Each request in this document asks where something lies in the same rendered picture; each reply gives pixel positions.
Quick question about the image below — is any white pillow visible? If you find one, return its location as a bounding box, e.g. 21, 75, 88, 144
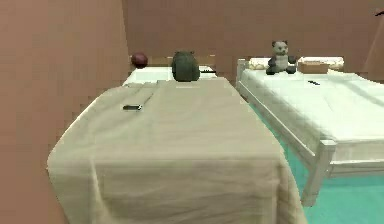
297, 55, 345, 71
248, 57, 272, 71

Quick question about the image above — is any bed with beige blanket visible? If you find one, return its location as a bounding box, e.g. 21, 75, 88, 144
46, 65, 309, 224

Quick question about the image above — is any white wooden frame bed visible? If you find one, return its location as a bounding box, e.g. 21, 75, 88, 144
235, 56, 384, 208

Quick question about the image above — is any dark red ball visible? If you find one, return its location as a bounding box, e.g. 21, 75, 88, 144
130, 51, 149, 69

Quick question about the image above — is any brown cardboard box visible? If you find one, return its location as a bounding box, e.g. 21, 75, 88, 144
297, 61, 330, 75

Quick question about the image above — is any panda teddy bear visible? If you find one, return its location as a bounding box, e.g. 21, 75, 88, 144
265, 40, 298, 76

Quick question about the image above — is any dark green backpack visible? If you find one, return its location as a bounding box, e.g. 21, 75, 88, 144
171, 50, 202, 83

